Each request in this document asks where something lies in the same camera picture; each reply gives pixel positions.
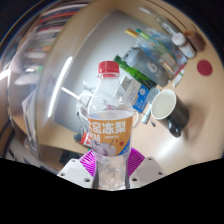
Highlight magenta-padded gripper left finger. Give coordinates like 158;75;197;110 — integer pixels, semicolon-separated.
56;149;99;190

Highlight blue and white box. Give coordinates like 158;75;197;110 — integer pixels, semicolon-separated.
119;74;151;114

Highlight clear glass bottle white cap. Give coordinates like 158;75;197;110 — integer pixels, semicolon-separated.
139;6;178;36

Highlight white light bar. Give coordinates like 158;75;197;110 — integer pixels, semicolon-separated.
47;56;74;119

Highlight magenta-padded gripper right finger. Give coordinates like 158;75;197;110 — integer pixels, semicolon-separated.
126;147;167;190

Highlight white-lidded jar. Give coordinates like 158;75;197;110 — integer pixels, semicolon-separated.
171;32;196;59

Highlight green bottle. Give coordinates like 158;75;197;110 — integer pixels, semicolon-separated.
113;54;158;89

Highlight clear bottle yellow cap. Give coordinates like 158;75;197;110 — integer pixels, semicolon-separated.
124;28;178;71

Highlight clear red-capped drink bottle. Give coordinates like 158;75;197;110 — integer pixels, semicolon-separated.
87;60;134;191

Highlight white and green tube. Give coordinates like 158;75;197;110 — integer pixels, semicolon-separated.
172;69;186;88

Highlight black mug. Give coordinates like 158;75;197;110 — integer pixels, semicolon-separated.
150;88;190;139

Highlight red and white can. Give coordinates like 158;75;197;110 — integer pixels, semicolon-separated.
79;131;93;148

